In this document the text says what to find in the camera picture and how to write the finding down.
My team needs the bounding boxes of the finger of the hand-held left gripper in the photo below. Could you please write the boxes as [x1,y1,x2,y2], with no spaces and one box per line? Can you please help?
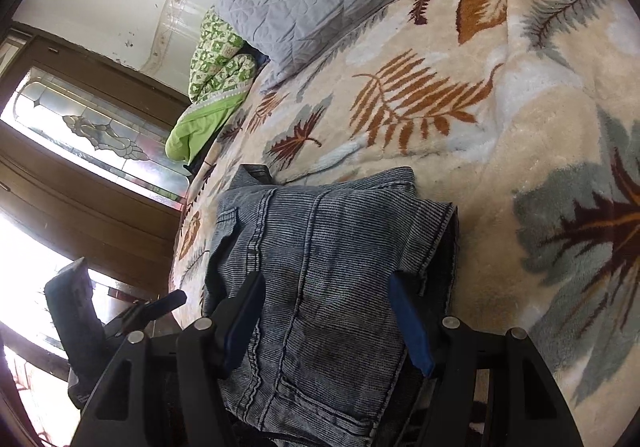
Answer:
[102,290,188,349]

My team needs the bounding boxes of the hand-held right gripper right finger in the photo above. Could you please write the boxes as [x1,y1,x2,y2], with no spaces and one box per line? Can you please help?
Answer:
[387,272,569,447]

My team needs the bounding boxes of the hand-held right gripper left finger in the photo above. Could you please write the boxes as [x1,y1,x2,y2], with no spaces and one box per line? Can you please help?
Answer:
[71,271,267,447]

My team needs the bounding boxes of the grey-blue denim pants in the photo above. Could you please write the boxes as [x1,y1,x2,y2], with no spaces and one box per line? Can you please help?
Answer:
[201,164,459,446]

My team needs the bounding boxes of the wooden door with stained glass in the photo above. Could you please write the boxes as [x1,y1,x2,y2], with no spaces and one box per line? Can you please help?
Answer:
[0,23,198,447]

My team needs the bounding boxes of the leaf-print blanket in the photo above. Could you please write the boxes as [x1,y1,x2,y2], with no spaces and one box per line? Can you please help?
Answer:
[167,0,640,433]

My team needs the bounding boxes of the green patterned quilt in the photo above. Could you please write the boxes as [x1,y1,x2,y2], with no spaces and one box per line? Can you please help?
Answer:
[165,7,258,163]

